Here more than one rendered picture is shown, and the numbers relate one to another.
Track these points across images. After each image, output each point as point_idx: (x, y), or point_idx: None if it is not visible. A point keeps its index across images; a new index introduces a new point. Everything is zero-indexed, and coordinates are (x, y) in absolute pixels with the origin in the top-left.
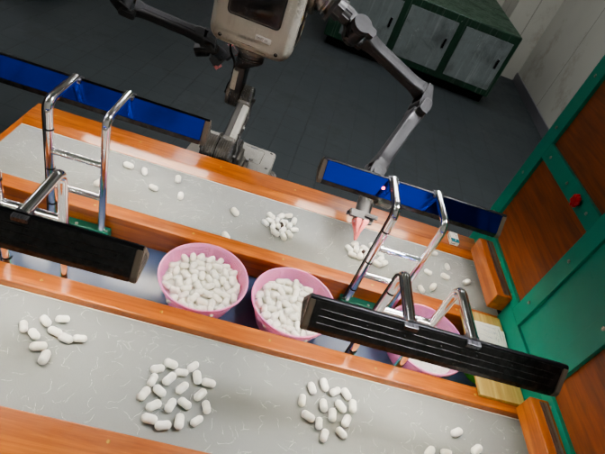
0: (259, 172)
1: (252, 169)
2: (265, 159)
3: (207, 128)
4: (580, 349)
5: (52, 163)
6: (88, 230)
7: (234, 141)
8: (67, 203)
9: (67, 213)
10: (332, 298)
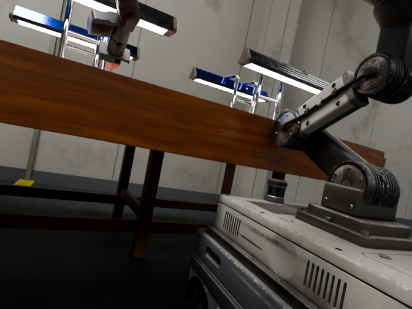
0: (238, 109)
1: (338, 240)
2: (384, 267)
3: (242, 52)
4: None
5: (274, 108)
6: (209, 72)
7: (294, 110)
8: (233, 89)
9: (232, 93)
10: (131, 45)
